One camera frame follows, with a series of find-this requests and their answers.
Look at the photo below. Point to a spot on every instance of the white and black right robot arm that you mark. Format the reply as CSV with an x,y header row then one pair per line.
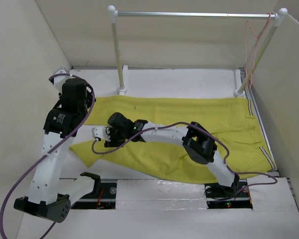
x,y
198,143

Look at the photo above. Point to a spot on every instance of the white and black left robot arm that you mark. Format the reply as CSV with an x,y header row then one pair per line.
x,y
45,199

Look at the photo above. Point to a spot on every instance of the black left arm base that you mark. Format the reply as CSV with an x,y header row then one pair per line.
x,y
104,200

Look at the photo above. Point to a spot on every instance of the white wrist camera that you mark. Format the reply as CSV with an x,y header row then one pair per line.
x,y
100,132
58,78

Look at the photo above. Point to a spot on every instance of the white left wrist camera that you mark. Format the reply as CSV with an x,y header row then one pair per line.
x,y
58,78

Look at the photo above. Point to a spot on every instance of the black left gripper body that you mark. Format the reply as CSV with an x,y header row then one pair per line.
x,y
87,104

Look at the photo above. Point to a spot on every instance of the pink wire hanger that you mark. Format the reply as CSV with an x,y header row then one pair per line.
x,y
251,53

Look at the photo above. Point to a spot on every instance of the white and silver clothes rack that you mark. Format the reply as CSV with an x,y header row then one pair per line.
x,y
277,19

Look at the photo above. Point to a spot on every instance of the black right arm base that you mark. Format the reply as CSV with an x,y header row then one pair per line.
x,y
217,199

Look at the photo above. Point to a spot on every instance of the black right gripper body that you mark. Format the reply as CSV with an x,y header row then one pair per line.
x,y
117,138

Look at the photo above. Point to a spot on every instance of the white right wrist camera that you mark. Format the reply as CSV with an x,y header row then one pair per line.
x,y
100,132

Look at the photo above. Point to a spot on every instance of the yellow trousers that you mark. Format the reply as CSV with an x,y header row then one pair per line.
x,y
159,150

